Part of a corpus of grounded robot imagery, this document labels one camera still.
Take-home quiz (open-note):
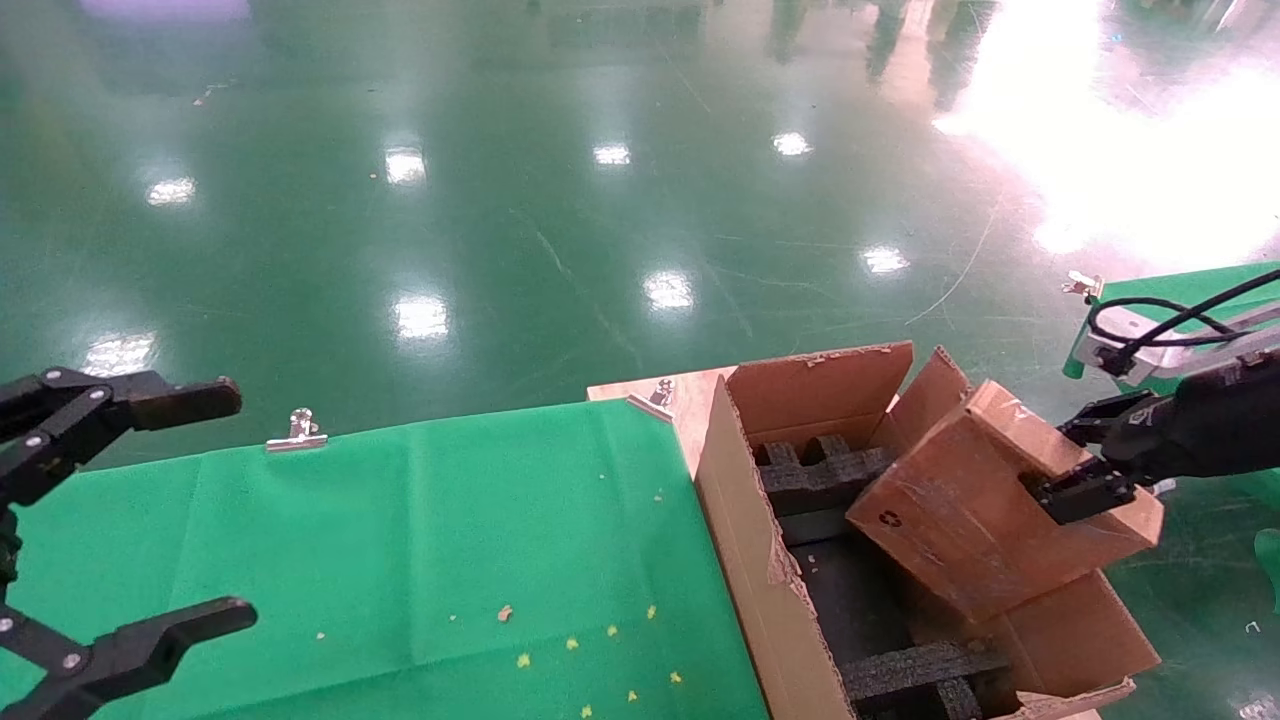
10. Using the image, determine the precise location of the small brown cardboard box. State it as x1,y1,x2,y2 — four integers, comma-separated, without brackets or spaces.
846,380,1166,623

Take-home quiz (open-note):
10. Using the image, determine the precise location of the large green table cloth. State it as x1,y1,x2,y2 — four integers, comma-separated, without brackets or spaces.
0,400,771,720

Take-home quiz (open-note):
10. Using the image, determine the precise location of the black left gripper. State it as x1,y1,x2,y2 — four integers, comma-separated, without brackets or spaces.
0,367,259,720

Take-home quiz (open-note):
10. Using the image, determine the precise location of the green fabric piece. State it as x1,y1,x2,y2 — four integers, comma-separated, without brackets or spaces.
1255,530,1280,613

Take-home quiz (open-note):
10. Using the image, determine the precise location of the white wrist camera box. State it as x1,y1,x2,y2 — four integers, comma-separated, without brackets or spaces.
1076,306,1176,379

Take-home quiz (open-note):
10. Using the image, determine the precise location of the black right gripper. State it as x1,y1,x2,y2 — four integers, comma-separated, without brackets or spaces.
1022,350,1280,526

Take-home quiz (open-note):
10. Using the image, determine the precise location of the large open cardboard carton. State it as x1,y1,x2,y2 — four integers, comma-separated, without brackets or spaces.
692,340,1161,720

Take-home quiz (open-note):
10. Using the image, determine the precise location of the black foam bottom liner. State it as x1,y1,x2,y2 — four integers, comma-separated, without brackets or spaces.
788,538,913,673

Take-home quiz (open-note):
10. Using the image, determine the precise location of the silver camera mount bracket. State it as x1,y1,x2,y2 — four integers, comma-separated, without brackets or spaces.
1160,300,1280,363

